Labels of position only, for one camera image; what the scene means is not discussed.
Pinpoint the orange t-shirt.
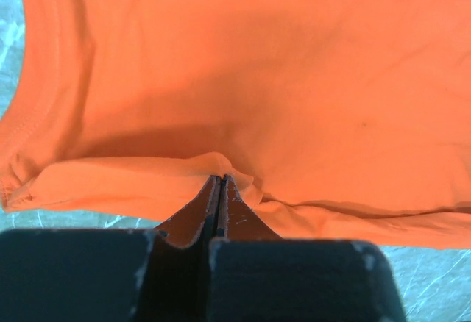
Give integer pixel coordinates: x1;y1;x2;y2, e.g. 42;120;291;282
1;0;470;249

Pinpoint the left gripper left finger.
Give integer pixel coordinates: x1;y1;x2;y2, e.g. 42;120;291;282
1;176;221;321

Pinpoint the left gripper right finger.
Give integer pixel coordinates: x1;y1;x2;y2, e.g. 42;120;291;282
209;176;406;321

